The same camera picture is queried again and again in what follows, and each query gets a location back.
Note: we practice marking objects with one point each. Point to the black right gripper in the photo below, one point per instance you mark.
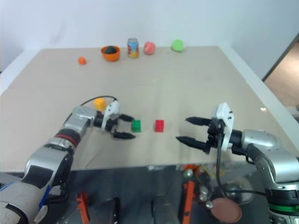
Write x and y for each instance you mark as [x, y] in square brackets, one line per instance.
[213, 135]

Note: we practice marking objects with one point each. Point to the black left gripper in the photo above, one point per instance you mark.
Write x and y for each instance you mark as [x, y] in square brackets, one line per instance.
[112, 123]

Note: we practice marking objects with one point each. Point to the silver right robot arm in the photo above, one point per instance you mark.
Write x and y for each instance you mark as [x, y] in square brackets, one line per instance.
[264, 151]

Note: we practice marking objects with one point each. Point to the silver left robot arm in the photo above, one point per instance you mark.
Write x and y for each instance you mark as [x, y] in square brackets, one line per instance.
[70, 130]

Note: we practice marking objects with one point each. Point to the green cube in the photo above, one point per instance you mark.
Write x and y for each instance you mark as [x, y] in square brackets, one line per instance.
[136, 125]

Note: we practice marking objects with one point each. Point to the red cube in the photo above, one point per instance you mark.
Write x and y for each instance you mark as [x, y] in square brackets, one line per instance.
[159, 126]

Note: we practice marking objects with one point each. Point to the yellow ball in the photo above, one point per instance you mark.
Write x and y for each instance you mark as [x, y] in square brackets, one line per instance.
[99, 104]

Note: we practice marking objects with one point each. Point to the orange clamp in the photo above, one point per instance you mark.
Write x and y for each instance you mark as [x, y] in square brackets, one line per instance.
[83, 205]
[188, 200]

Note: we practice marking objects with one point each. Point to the orange bowl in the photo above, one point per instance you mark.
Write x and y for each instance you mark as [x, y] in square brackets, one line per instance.
[110, 54]

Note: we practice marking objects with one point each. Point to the colourful drink can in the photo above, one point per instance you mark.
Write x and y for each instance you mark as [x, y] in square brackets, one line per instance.
[133, 48]

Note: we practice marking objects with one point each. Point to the dark green ball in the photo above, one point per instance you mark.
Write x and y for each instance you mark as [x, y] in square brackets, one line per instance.
[110, 49]

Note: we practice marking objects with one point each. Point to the small orange fruit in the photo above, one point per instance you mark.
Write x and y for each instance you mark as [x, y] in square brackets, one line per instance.
[82, 60]

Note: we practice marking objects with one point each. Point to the pink peach toy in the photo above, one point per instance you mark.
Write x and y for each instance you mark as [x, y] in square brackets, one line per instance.
[149, 48]

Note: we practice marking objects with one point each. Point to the brown round disc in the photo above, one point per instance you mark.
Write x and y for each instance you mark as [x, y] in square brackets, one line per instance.
[226, 210]

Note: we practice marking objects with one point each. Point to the green apple toy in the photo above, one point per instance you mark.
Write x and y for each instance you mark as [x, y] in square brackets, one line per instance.
[177, 45]

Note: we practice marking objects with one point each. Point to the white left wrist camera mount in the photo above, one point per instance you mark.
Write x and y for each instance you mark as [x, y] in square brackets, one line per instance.
[111, 112]

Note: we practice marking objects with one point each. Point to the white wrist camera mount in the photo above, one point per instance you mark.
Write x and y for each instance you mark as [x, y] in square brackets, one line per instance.
[225, 123]
[111, 112]

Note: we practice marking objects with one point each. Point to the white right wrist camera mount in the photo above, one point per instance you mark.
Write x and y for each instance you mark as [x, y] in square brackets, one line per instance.
[225, 123]

